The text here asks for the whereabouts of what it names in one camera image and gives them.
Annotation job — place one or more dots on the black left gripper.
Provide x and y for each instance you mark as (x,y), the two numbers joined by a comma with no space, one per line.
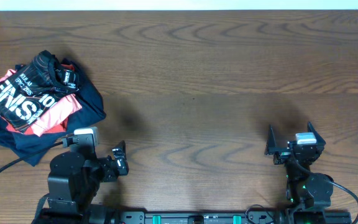
(109,172)

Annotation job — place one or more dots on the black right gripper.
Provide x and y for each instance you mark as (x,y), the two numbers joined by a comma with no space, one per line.
(271,145)

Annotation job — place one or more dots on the black patterned cycling jersey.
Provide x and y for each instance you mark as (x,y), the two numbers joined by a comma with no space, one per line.
(35,88)

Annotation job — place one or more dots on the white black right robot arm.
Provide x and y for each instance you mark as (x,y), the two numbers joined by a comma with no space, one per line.
(309,193)

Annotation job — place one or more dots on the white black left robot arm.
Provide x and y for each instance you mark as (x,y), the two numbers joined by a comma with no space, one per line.
(74,180)

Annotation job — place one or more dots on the red shirt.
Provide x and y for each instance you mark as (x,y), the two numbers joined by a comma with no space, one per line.
(59,74)

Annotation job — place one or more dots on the pink shirt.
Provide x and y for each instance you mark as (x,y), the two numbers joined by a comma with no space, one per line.
(55,119)

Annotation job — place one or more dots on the navy blue garment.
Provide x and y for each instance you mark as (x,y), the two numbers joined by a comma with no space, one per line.
(92,112)

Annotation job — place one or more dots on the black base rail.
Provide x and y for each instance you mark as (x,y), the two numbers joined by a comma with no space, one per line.
(249,217)

